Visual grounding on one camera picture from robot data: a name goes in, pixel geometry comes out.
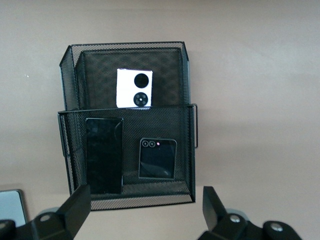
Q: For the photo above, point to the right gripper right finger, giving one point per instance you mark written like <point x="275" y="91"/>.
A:
<point x="212" y="210"/>

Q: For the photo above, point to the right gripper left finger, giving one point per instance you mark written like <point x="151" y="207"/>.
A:
<point x="75" y="207"/>

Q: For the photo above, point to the long black smartphone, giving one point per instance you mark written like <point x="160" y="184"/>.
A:
<point x="103" y="155"/>

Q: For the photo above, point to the small black flip phone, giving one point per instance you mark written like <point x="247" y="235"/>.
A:
<point x="157" y="160"/>

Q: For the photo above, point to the pale flip phone black circles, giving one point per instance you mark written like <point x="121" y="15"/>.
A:
<point x="126" y="87"/>

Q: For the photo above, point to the black mesh desk organizer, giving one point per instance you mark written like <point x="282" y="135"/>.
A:
<point x="190" y="160"/>

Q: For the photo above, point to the silver laptop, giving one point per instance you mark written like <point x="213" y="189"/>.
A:
<point x="11" y="207"/>

